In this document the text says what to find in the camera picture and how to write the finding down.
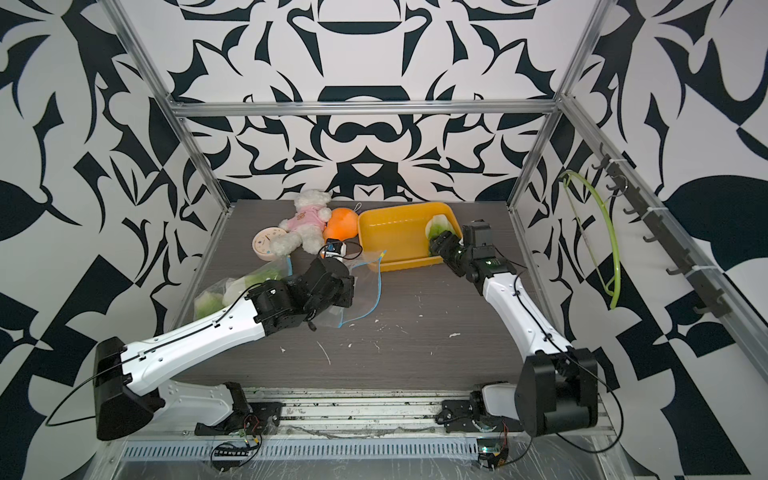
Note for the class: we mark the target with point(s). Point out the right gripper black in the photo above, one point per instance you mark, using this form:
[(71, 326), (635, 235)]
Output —
[(445, 244)]

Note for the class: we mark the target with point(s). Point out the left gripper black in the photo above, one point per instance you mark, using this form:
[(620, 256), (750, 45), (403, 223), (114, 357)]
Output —
[(347, 297)]

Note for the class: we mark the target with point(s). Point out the clear zipper bag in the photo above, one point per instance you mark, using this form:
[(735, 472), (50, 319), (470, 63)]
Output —
[(283, 263), (365, 270)]

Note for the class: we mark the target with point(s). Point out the chinese cabbage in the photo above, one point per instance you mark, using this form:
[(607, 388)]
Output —
[(208, 303), (235, 287), (437, 225)]

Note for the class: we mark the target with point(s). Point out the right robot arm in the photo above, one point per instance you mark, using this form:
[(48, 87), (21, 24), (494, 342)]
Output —
[(557, 390)]

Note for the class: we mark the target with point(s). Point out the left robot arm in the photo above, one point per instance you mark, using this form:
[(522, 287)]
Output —
[(134, 383)]

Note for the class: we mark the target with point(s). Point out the white teddy bear pink shirt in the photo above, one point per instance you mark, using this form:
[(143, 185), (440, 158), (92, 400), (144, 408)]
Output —
[(306, 227)]

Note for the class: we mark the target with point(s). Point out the orange plush toy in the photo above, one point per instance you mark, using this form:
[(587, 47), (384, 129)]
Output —
[(343, 225)]

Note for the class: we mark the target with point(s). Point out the small pink alarm clock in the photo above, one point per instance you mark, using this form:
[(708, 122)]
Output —
[(262, 243)]

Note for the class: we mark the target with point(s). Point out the yellow plastic tray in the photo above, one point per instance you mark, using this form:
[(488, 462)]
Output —
[(400, 230)]

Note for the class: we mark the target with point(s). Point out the left small circuit board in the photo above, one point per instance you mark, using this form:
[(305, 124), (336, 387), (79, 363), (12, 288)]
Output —
[(227, 455)]

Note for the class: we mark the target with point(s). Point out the small circuit board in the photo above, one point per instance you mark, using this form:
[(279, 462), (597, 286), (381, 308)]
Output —
[(227, 455), (491, 454)]

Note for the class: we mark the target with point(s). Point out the right small circuit board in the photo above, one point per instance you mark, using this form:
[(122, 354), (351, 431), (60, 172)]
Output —
[(491, 454)]

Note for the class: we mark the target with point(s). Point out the black hook rack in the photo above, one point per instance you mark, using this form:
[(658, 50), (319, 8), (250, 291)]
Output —
[(664, 229)]

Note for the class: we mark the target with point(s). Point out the green hoop on wall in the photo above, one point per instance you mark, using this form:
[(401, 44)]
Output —
[(613, 286)]

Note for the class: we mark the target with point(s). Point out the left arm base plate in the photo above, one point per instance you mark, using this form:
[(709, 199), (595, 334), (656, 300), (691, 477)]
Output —
[(257, 419)]

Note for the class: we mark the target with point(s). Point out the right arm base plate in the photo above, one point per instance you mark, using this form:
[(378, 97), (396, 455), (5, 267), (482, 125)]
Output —
[(468, 416)]

